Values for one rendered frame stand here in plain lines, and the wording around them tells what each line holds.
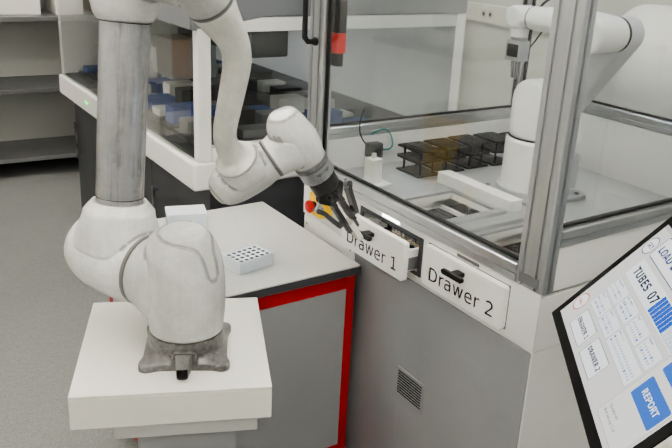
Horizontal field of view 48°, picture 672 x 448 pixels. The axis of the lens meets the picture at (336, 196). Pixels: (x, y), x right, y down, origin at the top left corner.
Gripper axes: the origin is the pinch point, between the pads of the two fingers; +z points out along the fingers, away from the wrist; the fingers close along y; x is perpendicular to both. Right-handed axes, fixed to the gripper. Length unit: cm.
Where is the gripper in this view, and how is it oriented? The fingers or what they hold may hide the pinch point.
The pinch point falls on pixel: (353, 229)
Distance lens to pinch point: 202.3
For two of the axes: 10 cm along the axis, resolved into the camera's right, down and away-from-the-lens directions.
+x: -5.4, -3.0, 7.8
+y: 7.1, -6.6, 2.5
